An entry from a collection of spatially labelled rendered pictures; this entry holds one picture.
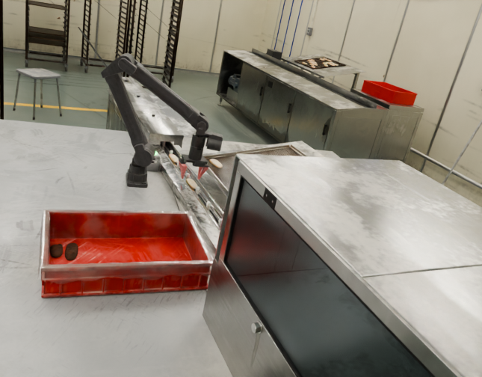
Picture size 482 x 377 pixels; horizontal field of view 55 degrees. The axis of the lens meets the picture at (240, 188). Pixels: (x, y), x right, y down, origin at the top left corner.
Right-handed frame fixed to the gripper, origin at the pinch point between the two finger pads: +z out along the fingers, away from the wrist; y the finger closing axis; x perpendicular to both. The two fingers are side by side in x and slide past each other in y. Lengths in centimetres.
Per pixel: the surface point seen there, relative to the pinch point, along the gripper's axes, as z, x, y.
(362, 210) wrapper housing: -43, -109, -7
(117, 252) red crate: 7, -47, -39
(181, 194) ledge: 2.1, -12.7, -7.7
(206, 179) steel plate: 5.7, 11.7, 12.9
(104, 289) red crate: 5, -68, -46
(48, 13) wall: 30, 699, -21
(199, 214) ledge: 1.7, -30.0, -5.5
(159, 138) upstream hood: -0.9, 44.8, -2.7
